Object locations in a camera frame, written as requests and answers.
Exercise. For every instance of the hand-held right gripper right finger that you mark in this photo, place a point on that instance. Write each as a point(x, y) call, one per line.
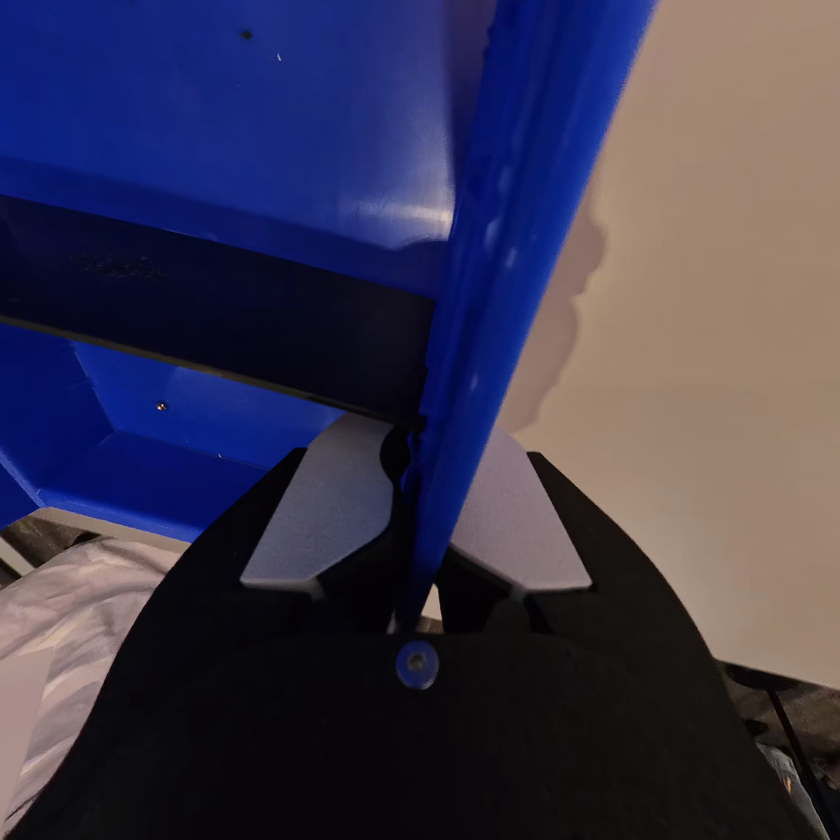
point(525, 531)

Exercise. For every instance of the person's white shirt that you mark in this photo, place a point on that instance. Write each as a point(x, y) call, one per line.
point(79, 604)

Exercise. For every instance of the black bin divider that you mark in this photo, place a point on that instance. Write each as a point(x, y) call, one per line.
point(197, 295)

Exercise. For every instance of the blue plastic bin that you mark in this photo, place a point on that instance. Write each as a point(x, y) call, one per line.
point(262, 131)

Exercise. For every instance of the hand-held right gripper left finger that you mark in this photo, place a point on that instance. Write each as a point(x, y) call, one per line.
point(321, 512)

